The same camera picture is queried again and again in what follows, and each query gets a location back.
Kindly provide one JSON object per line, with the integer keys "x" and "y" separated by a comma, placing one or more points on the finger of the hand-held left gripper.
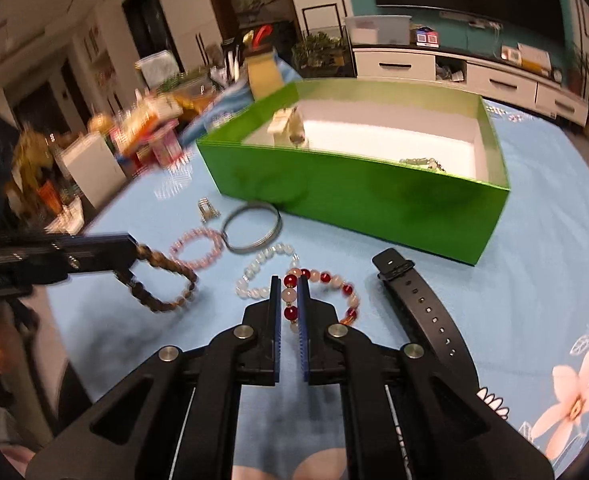
{"x": 124, "y": 277}

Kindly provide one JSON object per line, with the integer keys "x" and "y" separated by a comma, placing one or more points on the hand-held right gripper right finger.
{"x": 302, "y": 330}

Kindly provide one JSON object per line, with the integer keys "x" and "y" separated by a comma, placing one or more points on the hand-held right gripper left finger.
{"x": 277, "y": 330}

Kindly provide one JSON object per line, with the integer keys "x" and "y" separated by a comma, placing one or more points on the silver metal bangle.
{"x": 247, "y": 249}

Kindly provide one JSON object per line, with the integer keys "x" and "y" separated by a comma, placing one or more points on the green cardboard box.
{"x": 374, "y": 200}

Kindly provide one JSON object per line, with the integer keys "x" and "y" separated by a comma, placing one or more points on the beige digital watch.
{"x": 287, "y": 127}

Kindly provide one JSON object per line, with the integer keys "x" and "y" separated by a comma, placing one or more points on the white box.
{"x": 94, "y": 170}

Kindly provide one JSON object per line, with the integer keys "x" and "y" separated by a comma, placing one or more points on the pink packet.
{"x": 167, "y": 145}

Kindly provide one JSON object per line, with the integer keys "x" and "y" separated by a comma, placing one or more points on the yellow bottle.
{"x": 264, "y": 75}

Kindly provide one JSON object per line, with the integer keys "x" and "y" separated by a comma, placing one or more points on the potted green plants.
{"x": 319, "y": 52}

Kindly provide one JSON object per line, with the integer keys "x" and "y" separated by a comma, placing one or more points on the red curved tool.
{"x": 260, "y": 35}

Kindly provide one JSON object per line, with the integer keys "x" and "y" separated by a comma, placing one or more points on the white television cabinet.
{"x": 409, "y": 65}

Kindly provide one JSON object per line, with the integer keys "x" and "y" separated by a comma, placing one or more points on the translucent plastic storage box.
{"x": 377, "y": 30}

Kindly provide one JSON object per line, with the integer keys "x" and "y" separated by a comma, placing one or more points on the small white device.
{"x": 511, "y": 54}

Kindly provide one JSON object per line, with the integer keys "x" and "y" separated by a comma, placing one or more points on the white power strip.
{"x": 484, "y": 24}

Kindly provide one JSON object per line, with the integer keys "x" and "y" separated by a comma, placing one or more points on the small round alarm clock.
{"x": 557, "y": 75}

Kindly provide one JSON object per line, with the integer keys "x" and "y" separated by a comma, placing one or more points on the tall potted plant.
{"x": 580, "y": 70}

